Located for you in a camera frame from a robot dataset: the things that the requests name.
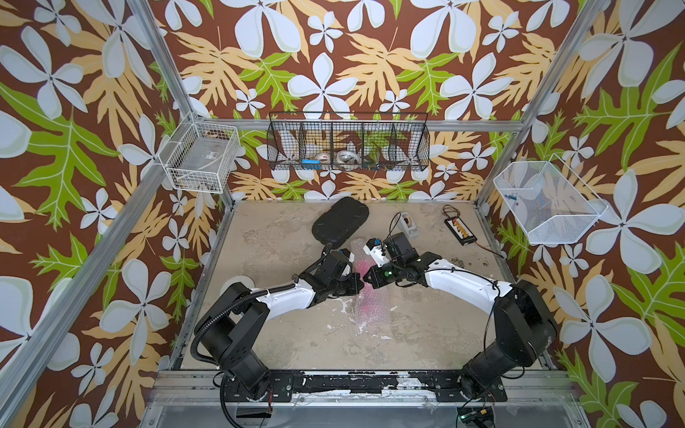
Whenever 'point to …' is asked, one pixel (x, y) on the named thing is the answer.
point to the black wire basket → (348, 141)
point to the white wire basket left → (201, 155)
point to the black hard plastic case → (334, 225)
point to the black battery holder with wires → (458, 227)
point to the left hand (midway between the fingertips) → (367, 281)
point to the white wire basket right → (551, 203)
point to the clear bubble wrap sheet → (365, 325)
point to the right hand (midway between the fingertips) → (362, 277)
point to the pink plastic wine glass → (370, 300)
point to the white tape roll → (238, 278)
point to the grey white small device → (408, 226)
